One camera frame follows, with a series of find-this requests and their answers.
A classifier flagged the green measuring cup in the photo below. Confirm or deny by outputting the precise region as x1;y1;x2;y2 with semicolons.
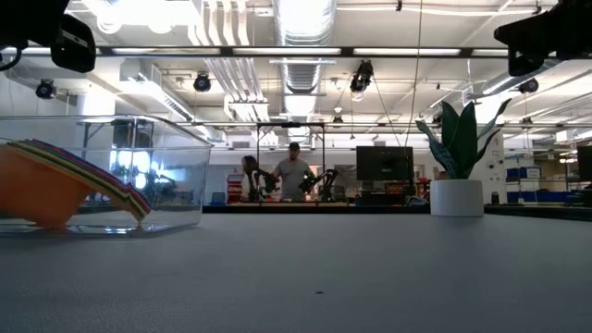
6;140;150;219

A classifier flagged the black aluminium table frame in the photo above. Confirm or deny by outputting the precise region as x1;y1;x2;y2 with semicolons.
201;203;592;222

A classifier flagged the distant black gantry frame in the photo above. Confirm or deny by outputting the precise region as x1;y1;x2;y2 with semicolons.
256;121;327;204

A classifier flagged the silver round ceiling duct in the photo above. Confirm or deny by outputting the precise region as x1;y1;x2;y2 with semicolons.
272;0;337;140

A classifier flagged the black overhead light beam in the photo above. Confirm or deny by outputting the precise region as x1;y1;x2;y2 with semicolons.
0;44;592;60

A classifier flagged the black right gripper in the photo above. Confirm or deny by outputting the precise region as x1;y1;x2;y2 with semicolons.
493;0;592;59

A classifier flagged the white rectangular ceiling duct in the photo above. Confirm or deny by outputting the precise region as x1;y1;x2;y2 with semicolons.
118;59;196;122

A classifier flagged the black monitor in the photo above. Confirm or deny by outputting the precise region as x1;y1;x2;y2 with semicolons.
355;145;415;182
576;145;592;182

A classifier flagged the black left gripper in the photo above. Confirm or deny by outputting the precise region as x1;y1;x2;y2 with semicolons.
0;0;70;50

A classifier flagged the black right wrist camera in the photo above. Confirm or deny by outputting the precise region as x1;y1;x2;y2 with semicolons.
507;49;548;78

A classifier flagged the white plant pot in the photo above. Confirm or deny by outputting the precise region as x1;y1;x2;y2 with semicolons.
429;179;486;217

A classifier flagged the clear plastic container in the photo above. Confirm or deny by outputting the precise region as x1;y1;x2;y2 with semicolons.
0;114;214;237

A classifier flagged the orange measuring cup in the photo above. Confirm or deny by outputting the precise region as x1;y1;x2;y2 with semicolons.
0;142;144;228

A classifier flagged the grey table mat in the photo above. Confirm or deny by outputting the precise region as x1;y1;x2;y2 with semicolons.
0;212;592;333

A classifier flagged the green snake plant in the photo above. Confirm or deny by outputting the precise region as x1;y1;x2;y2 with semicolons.
414;97;513;180

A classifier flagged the red parts cabinet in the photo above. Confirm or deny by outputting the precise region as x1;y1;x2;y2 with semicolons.
226;173;244;204

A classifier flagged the person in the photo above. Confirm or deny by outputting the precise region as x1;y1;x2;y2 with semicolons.
240;154;261;204
272;141;315;203

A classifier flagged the purple measuring cup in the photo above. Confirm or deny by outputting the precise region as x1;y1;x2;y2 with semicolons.
27;138;153;215

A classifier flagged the blue storage bin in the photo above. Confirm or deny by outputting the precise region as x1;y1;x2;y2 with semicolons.
506;166;542;180
506;190;584;204

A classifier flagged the black hanging spotlight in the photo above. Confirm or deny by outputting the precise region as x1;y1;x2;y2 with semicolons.
518;77;540;95
35;79;56;100
192;72;213;93
350;59;375;93

